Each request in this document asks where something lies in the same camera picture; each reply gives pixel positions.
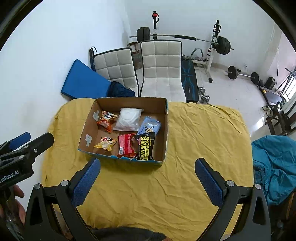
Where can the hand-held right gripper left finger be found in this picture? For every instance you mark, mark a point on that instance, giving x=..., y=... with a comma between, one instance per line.
x=86, y=183

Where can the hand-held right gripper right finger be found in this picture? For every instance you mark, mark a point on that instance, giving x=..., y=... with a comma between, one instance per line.
x=208, y=183

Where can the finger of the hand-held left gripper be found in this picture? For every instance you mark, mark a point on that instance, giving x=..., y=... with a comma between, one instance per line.
x=19, y=140
x=39, y=143

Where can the yellow snack packet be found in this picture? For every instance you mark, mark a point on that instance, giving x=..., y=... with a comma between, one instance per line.
x=105, y=143

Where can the red packet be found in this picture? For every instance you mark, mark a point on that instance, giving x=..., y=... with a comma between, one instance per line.
x=124, y=146

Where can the orange snack packet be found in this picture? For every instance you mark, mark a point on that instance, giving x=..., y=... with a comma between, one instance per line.
x=105, y=120

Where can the cardboard box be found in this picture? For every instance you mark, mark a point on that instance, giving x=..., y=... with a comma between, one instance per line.
x=159, y=139

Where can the black wipes packet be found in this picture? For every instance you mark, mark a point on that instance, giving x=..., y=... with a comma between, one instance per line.
x=144, y=148

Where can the white plastic bag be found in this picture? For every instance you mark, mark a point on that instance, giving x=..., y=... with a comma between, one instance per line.
x=128, y=119

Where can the light blue tissue pack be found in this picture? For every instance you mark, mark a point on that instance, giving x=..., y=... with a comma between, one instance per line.
x=149, y=126

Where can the person's left hand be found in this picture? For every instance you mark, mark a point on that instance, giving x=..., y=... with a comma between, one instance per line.
x=20, y=213

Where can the yellow tablecloth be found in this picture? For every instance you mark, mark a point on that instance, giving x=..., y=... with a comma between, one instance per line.
x=150, y=199

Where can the dark fuzzy clothing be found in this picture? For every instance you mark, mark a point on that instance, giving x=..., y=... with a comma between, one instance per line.
x=129, y=234

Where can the blue jacket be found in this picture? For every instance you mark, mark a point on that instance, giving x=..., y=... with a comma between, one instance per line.
x=277, y=166

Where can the blue foam mat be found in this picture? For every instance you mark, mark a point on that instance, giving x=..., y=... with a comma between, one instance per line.
x=83, y=81

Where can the chrome dumbbell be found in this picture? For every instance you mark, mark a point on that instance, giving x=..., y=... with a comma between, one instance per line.
x=204, y=97

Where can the pair of shoes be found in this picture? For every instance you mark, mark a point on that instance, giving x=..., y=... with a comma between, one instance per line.
x=268, y=110

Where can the dark blue cloth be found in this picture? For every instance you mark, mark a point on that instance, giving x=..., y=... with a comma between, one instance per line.
x=120, y=90

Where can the dark wooden chair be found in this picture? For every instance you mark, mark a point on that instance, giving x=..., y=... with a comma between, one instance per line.
x=281, y=118

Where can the black stick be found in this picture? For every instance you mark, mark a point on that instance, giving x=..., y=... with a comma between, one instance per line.
x=92, y=56

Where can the black weight bench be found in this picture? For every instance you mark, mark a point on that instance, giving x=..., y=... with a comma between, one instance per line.
x=189, y=81

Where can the white padded chair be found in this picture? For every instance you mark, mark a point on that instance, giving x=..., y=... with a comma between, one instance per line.
x=115, y=69
x=161, y=69

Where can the treadmill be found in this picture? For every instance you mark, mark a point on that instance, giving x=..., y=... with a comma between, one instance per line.
x=272, y=95

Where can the short barbell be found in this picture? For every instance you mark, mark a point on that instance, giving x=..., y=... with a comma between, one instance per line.
x=232, y=72

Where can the black box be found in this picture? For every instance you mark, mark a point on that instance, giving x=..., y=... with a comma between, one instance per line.
x=270, y=83

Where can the white barbell rack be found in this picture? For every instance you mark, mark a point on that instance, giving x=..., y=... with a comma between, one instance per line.
x=209, y=64

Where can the brown stool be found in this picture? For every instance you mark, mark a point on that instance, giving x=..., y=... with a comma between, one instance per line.
x=136, y=58

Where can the thin metal bar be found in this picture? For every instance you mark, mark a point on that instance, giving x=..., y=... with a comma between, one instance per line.
x=276, y=69

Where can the long barbell with black plates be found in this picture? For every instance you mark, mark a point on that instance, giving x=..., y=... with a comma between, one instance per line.
x=222, y=45

